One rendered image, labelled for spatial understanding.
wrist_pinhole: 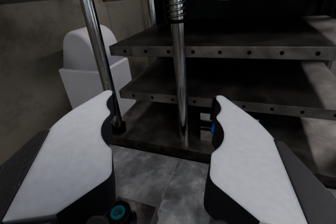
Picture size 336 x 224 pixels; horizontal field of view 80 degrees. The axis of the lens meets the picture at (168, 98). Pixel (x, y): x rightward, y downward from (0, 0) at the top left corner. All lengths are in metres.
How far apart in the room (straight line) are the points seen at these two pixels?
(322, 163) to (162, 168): 0.71
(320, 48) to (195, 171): 0.68
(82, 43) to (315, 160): 2.04
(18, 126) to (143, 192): 2.05
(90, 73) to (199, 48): 1.56
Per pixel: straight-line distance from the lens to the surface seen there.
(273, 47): 0.89
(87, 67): 2.31
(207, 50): 0.90
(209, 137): 1.10
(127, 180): 0.97
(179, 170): 0.96
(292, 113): 1.01
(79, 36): 2.24
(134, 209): 0.79
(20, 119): 2.74
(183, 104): 0.98
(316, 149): 1.22
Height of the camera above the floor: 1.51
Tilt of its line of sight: 28 degrees down
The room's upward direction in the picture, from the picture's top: 6 degrees counter-clockwise
